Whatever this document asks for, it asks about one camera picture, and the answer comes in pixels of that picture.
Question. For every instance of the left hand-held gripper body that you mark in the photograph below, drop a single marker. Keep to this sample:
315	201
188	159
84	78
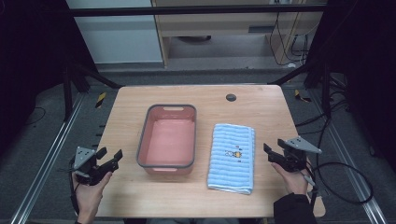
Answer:
83	157

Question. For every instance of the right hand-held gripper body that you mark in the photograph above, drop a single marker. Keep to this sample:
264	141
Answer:
295	155

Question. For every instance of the light blue striped towel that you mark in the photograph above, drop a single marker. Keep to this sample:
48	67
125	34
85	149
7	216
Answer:
232	158

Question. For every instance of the pink basin with grey rim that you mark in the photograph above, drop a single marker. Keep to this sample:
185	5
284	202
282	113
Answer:
169	140

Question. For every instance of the person's right hand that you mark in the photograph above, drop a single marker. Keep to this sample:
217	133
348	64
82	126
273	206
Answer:
292	180

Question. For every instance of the person's left hand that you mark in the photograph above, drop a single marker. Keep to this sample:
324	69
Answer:
90	194

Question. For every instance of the yellow black tape marker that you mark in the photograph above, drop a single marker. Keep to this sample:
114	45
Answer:
100	100
301	96

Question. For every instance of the black round table grommet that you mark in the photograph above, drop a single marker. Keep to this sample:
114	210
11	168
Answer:
231	97

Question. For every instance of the black metal stand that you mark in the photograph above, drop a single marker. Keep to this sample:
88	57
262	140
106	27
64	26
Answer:
67	90
325	87

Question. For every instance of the dark curtain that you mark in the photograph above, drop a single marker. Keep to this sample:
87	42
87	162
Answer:
31	62
364	62

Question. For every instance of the white cabinet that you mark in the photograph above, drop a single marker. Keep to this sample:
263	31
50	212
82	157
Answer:
118	40

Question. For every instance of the light wooden desk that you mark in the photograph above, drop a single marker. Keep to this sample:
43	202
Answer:
218	26

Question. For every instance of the black horizontal bar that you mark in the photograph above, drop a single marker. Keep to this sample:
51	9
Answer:
186	10

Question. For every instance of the aluminium floor rail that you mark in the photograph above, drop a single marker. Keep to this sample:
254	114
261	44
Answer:
46	158
351	161

